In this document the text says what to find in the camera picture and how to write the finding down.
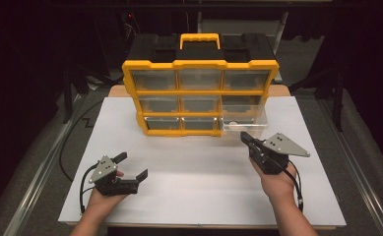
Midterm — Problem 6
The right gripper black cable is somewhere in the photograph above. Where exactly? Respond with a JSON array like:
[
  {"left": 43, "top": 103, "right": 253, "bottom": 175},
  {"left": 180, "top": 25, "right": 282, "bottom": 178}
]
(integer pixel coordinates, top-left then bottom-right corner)
[{"left": 261, "top": 144, "right": 305, "bottom": 213}]

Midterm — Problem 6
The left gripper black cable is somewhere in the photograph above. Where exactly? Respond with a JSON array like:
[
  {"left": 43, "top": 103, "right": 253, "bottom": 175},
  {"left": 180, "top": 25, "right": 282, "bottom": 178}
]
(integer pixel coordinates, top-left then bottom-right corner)
[{"left": 79, "top": 163, "right": 98, "bottom": 215}]

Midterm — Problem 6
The black metal stand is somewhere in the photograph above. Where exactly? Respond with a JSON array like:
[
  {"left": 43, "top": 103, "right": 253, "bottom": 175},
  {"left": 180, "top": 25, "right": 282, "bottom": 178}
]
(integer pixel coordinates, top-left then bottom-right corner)
[
  {"left": 288, "top": 58, "right": 349, "bottom": 133},
  {"left": 60, "top": 62, "right": 114, "bottom": 125}
]

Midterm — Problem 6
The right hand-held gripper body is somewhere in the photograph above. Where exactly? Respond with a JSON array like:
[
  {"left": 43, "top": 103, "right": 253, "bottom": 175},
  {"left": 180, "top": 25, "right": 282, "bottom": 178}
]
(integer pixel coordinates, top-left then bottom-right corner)
[{"left": 247, "top": 132, "right": 311, "bottom": 176}]

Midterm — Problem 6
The yellow and black organizer cabinet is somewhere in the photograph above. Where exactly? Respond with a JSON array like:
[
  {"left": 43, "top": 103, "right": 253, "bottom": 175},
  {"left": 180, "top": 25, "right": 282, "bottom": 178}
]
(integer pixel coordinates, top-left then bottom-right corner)
[{"left": 121, "top": 32, "right": 281, "bottom": 138}]

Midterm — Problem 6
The person's right hand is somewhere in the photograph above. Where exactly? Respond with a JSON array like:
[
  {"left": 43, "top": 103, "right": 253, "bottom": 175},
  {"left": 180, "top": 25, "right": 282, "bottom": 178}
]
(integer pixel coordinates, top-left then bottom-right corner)
[{"left": 249, "top": 156, "right": 299, "bottom": 205}]

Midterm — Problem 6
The person's left hand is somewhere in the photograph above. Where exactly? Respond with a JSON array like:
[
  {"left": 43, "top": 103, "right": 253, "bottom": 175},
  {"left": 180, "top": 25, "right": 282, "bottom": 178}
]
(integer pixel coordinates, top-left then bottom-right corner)
[{"left": 86, "top": 170, "right": 128, "bottom": 216}]

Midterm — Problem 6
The grid of clear bins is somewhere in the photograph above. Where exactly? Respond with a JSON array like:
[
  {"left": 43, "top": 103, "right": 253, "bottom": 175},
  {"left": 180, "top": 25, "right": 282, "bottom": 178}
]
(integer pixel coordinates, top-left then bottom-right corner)
[{"left": 131, "top": 69, "right": 272, "bottom": 131}]

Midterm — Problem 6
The black floor cable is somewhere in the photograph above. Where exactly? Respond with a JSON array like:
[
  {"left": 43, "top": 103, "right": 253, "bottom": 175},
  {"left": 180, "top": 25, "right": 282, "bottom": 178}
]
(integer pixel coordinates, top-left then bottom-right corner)
[{"left": 58, "top": 97, "right": 104, "bottom": 182}]

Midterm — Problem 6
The white board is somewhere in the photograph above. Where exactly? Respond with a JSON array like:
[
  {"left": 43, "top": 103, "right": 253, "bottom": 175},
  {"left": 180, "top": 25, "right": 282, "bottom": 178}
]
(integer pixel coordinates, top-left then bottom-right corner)
[{"left": 58, "top": 95, "right": 347, "bottom": 228}]

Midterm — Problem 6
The metal floor rail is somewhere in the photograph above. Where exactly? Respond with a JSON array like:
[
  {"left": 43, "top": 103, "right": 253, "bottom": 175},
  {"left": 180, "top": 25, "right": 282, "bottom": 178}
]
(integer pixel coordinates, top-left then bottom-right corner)
[
  {"left": 315, "top": 96, "right": 383, "bottom": 236},
  {"left": 1, "top": 92, "right": 85, "bottom": 236}
]

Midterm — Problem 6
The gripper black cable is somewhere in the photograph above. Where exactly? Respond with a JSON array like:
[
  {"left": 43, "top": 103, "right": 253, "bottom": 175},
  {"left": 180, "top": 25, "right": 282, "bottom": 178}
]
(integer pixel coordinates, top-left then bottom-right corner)
[
  {"left": 261, "top": 144, "right": 305, "bottom": 213},
  {"left": 79, "top": 163, "right": 98, "bottom": 215}
]

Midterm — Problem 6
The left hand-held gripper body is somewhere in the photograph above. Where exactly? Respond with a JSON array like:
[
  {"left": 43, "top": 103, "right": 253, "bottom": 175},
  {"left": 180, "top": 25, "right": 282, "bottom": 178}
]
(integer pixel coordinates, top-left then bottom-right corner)
[{"left": 88, "top": 154, "right": 140, "bottom": 198}]

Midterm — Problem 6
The transparent plastic drawer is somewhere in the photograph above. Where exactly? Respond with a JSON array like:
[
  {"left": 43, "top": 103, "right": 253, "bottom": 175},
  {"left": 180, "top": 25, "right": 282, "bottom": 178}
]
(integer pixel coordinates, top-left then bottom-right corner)
[{"left": 219, "top": 104, "right": 269, "bottom": 140}]

